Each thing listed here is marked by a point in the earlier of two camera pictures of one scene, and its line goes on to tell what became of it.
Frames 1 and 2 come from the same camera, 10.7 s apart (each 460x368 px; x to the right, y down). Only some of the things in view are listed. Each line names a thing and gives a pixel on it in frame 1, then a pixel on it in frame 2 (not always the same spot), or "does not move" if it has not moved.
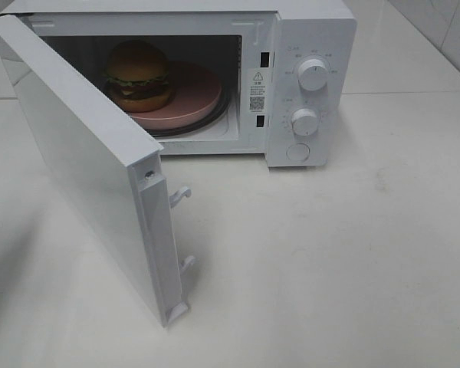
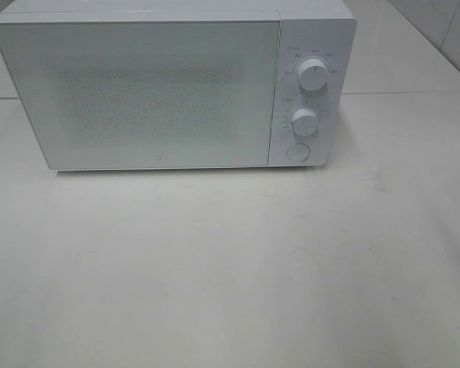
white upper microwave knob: (313, 74) does not move
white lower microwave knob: (304, 121) does not move
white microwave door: (120, 170) to (142, 94)
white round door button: (298, 152) does not move
